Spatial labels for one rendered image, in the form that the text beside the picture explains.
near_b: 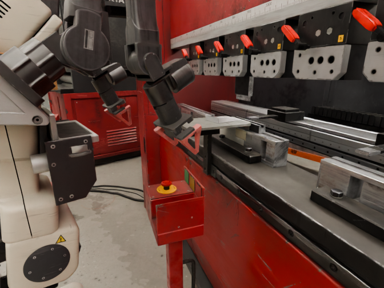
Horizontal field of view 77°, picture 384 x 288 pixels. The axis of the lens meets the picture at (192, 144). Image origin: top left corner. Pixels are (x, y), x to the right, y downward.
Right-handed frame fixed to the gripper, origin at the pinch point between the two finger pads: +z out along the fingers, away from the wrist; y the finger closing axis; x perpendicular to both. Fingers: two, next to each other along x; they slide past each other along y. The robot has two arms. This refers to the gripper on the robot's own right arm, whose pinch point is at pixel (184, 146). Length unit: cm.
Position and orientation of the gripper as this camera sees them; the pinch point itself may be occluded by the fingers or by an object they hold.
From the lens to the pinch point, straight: 66.5
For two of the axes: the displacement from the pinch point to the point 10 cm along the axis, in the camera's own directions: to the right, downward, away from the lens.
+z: 3.6, 7.7, 5.2
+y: -6.0, -2.3, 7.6
